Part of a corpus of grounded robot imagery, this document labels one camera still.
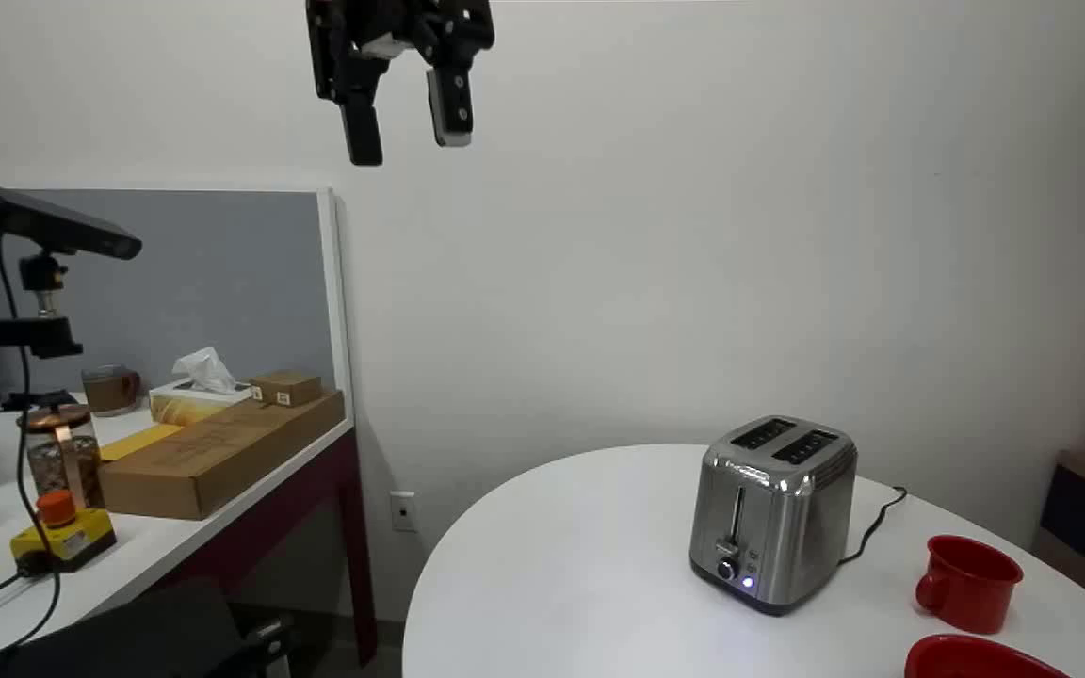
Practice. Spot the brown cup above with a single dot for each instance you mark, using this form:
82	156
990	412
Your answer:
110	385

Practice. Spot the black stereo camera bar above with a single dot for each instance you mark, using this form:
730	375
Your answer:
46	218

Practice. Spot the silver two-slot toaster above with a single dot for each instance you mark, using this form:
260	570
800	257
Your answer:
761	522

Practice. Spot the red bowl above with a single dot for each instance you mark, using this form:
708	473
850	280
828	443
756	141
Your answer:
978	659

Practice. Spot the small brown cardboard box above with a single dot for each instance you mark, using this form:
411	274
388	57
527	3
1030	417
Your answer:
288	388

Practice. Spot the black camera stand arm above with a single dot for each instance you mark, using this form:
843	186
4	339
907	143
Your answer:
15	331

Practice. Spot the red mug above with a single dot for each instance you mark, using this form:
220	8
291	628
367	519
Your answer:
964	590

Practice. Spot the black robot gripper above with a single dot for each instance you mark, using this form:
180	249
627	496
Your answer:
355	31

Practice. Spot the white wall outlet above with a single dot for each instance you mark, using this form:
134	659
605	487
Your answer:
403	515

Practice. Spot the yellow emergency stop box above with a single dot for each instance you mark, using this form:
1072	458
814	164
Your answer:
64	535

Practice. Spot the large flat cardboard box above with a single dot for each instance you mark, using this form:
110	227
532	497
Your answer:
207	458

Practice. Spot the black office chair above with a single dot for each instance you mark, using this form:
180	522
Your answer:
139	642

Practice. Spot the yellow flat packet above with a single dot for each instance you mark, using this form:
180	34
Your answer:
138	443

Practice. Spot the grey partition panel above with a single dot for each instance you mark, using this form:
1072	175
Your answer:
217	289

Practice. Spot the tissue box with white tissue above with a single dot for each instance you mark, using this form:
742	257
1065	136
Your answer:
202	392

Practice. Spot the white desk with maroon legs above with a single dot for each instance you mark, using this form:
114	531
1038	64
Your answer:
151	549

